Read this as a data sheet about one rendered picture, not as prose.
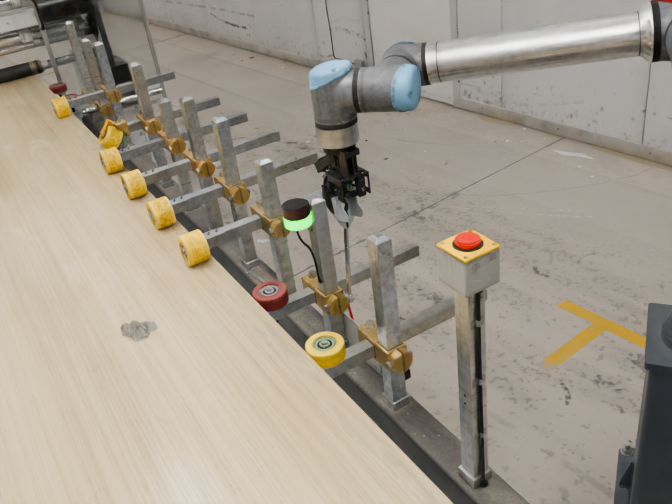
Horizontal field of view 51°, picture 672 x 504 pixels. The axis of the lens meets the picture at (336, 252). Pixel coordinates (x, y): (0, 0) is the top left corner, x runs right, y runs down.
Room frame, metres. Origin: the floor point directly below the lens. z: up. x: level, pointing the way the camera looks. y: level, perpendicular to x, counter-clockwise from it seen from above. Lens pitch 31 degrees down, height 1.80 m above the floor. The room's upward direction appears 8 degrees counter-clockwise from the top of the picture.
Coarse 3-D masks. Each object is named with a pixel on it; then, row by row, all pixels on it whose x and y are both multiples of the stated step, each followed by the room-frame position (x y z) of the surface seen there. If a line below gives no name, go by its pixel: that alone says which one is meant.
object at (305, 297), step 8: (400, 248) 1.53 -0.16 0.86; (408, 248) 1.53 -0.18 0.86; (416, 248) 1.53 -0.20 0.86; (400, 256) 1.51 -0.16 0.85; (408, 256) 1.52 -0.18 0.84; (416, 256) 1.53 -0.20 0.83; (360, 264) 1.48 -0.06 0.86; (368, 264) 1.48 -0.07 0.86; (344, 272) 1.46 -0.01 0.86; (352, 272) 1.45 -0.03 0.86; (360, 272) 1.45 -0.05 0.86; (368, 272) 1.46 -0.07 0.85; (344, 280) 1.43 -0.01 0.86; (352, 280) 1.44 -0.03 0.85; (360, 280) 1.45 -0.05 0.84; (344, 288) 1.43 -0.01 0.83; (288, 296) 1.39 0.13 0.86; (296, 296) 1.38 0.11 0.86; (304, 296) 1.38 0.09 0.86; (312, 296) 1.39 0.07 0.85; (288, 304) 1.36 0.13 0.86; (296, 304) 1.37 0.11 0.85; (304, 304) 1.38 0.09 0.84; (272, 312) 1.34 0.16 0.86; (280, 312) 1.35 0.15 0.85; (288, 312) 1.36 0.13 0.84
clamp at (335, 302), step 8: (304, 280) 1.43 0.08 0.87; (312, 280) 1.43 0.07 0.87; (304, 288) 1.44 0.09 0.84; (312, 288) 1.40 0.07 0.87; (320, 296) 1.37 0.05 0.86; (328, 296) 1.35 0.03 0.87; (336, 296) 1.35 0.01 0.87; (344, 296) 1.35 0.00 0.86; (320, 304) 1.37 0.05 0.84; (328, 304) 1.34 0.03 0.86; (336, 304) 1.34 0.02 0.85; (344, 304) 1.35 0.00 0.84; (328, 312) 1.35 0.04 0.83; (336, 312) 1.34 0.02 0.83
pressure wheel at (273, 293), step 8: (256, 288) 1.37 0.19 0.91; (264, 288) 1.37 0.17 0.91; (272, 288) 1.36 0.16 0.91; (280, 288) 1.36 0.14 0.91; (256, 296) 1.34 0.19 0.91; (264, 296) 1.33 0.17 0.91; (272, 296) 1.33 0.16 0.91; (280, 296) 1.33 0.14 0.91; (264, 304) 1.32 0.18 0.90; (272, 304) 1.32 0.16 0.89; (280, 304) 1.32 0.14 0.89
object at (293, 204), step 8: (288, 200) 1.38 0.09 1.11; (296, 200) 1.38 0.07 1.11; (304, 200) 1.37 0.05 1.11; (288, 208) 1.34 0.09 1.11; (296, 208) 1.34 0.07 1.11; (312, 224) 1.36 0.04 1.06; (296, 232) 1.36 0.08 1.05; (312, 232) 1.37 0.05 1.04; (312, 256) 1.36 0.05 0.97; (320, 280) 1.37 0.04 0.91
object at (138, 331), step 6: (126, 324) 1.29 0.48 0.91; (132, 324) 1.29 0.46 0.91; (138, 324) 1.28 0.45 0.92; (144, 324) 1.29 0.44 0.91; (150, 324) 1.28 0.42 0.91; (126, 330) 1.27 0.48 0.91; (132, 330) 1.28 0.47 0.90; (138, 330) 1.26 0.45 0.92; (144, 330) 1.27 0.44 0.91; (150, 330) 1.27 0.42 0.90; (132, 336) 1.26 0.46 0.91; (138, 336) 1.25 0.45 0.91; (144, 336) 1.25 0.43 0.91
